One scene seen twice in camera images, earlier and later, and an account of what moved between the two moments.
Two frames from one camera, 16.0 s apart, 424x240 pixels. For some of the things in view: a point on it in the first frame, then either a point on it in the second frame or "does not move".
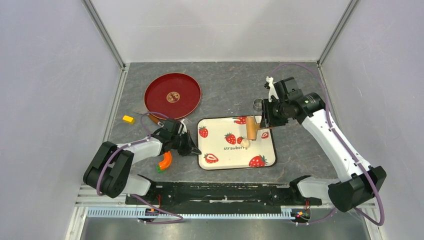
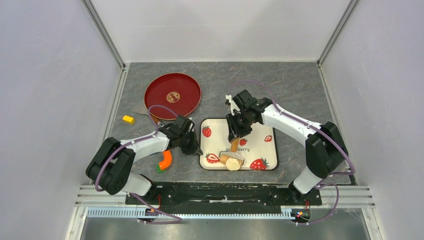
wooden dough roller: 252,127 → 232,153
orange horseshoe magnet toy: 166,161 does not move
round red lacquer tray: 175,95 does not move
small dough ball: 245,143 → 232,164
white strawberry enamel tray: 219,144 does not move
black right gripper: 267,121 → 235,131
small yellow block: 129,119 does not move
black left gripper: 189,143 does not move
